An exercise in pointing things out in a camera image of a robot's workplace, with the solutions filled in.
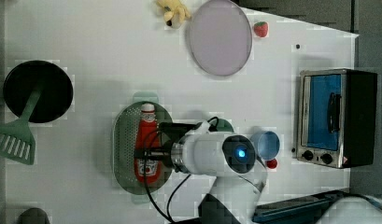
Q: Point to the green oval strainer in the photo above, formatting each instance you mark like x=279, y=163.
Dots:
x=124, y=132

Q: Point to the blue cup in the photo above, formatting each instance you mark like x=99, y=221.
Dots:
x=266, y=144

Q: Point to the black round pan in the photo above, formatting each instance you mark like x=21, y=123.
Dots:
x=55, y=98

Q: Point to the silver black toaster oven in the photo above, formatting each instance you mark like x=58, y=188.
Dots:
x=336, y=118

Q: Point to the grey round object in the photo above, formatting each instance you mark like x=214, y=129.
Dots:
x=33, y=216

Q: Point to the green cup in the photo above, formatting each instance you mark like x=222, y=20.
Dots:
x=220, y=125

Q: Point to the blue metal rail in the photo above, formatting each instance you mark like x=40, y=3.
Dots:
x=302, y=210

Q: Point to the green slotted spatula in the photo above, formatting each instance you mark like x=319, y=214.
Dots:
x=17, y=142

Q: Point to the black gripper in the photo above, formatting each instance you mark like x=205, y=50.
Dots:
x=168, y=133

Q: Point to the small red toy fruit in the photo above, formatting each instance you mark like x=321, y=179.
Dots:
x=272, y=164

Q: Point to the red toy strawberry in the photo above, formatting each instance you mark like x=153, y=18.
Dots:
x=261, y=29

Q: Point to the red ketchup bottle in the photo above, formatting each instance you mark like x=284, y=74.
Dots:
x=147, y=137

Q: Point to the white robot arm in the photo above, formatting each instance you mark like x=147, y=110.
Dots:
x=240, y=174

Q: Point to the yellow plush toy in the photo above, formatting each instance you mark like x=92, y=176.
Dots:
x=173, y=8

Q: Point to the lavender round plate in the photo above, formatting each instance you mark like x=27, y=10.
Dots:
x=220, y=37

